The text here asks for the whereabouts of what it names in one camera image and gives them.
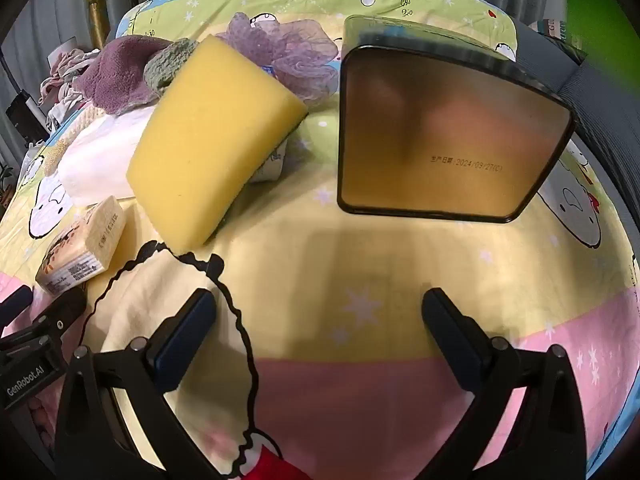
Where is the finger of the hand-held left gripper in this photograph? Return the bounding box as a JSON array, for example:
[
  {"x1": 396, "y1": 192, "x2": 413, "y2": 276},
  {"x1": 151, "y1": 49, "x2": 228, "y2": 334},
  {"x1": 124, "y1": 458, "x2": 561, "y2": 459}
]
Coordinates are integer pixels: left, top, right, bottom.
[
  {"x1": 0, "y1": 287, "x2": 88, "y2": 353},
  {"x1": 0, "y1": 285, "x2": 33, "y2": 318}
]

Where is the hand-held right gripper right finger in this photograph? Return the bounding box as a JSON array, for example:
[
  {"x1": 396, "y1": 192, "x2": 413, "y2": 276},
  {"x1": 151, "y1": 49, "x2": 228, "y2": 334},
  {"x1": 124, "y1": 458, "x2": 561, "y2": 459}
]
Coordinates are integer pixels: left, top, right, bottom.
[{"x1": 421, "y1": 287, "x2": 588, "y2": 480}]

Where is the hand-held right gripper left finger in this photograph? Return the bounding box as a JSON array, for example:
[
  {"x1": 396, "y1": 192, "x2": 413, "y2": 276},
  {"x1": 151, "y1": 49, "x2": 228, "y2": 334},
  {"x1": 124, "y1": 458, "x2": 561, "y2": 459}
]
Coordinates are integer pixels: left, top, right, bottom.
[{"x1": 54, "y1": 287, "x2": 223, "y2": 480}]

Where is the black metal tin box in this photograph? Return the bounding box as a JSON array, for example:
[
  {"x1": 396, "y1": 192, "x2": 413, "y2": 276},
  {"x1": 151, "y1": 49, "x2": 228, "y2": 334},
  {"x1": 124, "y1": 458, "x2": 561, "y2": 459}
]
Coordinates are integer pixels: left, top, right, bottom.
[{"x1": 336, "y1": 15, "x2": 575, "y2": 224}]

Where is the yellow sponge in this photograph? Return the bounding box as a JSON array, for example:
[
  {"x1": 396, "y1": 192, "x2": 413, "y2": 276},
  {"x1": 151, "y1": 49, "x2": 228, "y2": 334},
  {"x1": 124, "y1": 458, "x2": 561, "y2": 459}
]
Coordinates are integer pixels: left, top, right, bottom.
[{"x1": 125, "y1": 35, "x2": 309, "y2": 256}]

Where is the pink and grey towel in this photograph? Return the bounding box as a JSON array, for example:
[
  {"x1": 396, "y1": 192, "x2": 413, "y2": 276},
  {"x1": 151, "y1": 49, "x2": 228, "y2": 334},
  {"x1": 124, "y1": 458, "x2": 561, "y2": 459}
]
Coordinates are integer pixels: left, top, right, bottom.
[{"x1": 75, "y1": 35, "x2": 173, "y2": 116}]

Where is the purple mesh bath pouf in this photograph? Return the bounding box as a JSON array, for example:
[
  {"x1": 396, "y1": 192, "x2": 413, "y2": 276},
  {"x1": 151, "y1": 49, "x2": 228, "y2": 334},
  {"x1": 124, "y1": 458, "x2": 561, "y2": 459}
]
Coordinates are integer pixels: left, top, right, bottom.
[{"x1": 215, "y1": 12, "x2": 341, "y2": 108}]

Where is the white soft tissue pack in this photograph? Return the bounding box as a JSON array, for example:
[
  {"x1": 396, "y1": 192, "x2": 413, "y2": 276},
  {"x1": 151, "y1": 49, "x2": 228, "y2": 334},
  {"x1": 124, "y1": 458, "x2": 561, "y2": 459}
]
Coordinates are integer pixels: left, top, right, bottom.
[{"x1": 57, "y1": 110, "x2": 166, "y2": 208}]

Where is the beige tissue packet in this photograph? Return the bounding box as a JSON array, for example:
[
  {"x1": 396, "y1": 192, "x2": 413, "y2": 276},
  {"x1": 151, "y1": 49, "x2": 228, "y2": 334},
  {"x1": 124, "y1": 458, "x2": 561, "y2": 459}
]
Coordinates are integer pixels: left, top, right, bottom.
[{"x1": 35, "y1": 195, "x2": 127, "y2": 297}]

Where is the cartoon printed blanket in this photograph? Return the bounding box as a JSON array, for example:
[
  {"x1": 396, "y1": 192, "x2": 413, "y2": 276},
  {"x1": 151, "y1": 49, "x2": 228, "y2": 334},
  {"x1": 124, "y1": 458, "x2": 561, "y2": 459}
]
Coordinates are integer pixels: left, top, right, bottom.
[{"x1": 0, "y1": 0, "x2": 640, "y2": 480}]

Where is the beige loofah pad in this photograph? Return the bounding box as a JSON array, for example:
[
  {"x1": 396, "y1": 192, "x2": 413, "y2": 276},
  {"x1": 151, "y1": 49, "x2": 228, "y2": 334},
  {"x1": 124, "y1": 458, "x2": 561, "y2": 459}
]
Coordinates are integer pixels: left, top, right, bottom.
[{"x1": 42, "y1": 105, "x2": 108, "y2": 176}]

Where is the black speaker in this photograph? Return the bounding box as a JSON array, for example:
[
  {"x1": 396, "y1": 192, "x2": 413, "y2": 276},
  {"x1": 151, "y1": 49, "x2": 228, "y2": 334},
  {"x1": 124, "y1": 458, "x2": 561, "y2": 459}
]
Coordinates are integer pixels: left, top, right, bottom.
[{"x1": 5, "y1": 90, "x2": 51, "y2": 143}]

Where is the pile of clothes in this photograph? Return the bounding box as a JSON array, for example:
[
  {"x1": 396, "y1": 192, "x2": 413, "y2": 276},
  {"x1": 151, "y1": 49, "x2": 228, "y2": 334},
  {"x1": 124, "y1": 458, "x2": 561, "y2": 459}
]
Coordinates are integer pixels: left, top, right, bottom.
[{"x1": 37, "y1": 47, "x2": 106, "y2": 131}]

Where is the green fuzzy cloth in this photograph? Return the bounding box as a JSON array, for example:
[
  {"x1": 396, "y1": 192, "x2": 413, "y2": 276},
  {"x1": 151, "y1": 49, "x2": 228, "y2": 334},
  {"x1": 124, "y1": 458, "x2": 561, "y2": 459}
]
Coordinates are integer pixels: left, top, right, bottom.
[{"x1": 143, "y1": 37, "x2": 201, "y2": 98}]

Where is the striped cushion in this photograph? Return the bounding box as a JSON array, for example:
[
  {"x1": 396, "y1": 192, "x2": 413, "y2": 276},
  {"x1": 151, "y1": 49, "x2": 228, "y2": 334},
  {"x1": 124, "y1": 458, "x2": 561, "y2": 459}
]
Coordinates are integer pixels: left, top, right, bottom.
[{"x1": 537, "y1": 17, "x2": 588, "y2": 56}]

